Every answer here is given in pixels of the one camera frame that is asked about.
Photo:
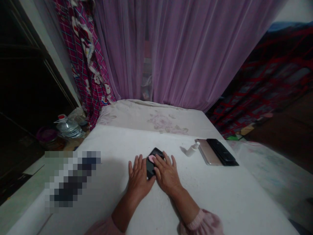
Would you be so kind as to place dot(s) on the person's left hand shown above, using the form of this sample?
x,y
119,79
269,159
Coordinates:
x,y
138,178

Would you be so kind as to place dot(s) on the person's right hand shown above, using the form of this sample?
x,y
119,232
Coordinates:
x,y
168,177

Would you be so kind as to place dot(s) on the small pink cloth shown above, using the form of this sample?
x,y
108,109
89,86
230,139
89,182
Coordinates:
x,y
152,158

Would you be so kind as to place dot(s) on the small white spray bottle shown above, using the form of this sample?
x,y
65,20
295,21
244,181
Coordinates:
x,y
190,150

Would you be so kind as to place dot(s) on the gold smartphone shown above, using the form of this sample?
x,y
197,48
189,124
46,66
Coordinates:
x,y
207,153

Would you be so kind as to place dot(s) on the white floral table cloth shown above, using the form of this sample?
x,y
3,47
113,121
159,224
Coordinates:
x,y
220,195

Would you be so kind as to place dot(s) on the long black smartphone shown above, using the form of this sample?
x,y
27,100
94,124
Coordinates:
x,y
222,153

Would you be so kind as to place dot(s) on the large clear water bottle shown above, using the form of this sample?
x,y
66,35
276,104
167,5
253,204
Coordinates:
x,y
69,128

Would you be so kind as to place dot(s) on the jar with purple lid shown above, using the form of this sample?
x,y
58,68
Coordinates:
x,y
50,138

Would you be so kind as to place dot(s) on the purple curtain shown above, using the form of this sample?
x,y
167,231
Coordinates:
x,y
185,53

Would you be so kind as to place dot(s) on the magenta patterned curtain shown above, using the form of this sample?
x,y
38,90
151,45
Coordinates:
x,y
84,61

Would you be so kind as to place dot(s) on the red and dark plaid cloth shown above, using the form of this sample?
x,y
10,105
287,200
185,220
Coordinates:
x,y
269,85

